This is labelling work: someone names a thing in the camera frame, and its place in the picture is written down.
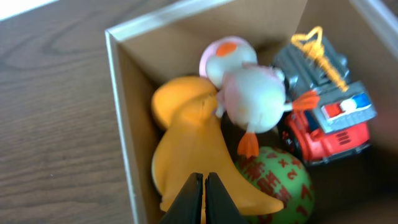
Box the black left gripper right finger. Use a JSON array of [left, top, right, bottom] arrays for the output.
[[205, 172, 247, 224]]

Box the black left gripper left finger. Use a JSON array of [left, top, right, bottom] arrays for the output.
[[159, 172, 203, 224]]

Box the green number ball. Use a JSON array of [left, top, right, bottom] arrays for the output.
[[235, 147, 315, 224]]

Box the orange dinosaur toy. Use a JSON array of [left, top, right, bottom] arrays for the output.
[[151, 76, 284, 216]]

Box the white pink duck toy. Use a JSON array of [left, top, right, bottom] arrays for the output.
[[199, 36, 320, 158]]

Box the red grey toy truck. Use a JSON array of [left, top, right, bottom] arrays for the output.
[[272, 26, 377, 166]]

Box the white cardboard box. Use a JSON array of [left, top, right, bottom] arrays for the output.
[[106, 1, 397, 223]]

